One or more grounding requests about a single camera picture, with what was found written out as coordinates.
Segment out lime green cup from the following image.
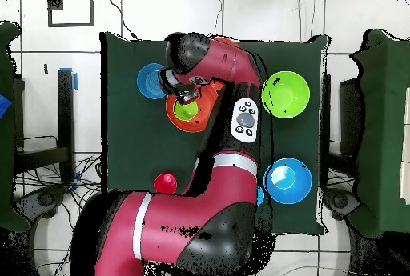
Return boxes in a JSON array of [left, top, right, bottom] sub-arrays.
[[172, 98, 199, 122]]

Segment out orange bowl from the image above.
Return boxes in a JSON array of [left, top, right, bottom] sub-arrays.
[[165, 78, 226, 134], [212, 36, 240, 50]]

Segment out small blue bowl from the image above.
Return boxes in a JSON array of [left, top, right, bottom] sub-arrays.
[[136, 62, 167, 100]]

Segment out green bowl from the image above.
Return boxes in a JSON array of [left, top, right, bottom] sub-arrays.
[[261, 70, 311, 119]]

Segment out dark green tablecloth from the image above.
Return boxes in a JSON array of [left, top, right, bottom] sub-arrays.
[[99, 31, 329, 236]]

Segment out red cup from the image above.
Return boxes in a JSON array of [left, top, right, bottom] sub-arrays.
[[153, 172, 179, 195]]

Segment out large blue bowl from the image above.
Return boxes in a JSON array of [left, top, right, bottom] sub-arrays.
[[263, 158, 313, 206]]

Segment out blue flat piece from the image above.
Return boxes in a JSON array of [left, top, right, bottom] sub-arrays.
[[0, 94, 13, 119]]

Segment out green cloth side table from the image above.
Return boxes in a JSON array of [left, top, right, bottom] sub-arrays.
[[347, 28, 410, 239], [0, 21, 30, 233]]

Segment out black floor cable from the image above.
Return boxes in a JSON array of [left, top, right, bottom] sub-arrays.
[[107, 0, 139, 41]]

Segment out black metal frame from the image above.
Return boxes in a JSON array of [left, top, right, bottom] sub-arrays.
[[12, 69, 76, 182]]

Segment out tangle of cables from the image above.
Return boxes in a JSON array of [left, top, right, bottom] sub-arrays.
[[15, 154, 103, 216]]

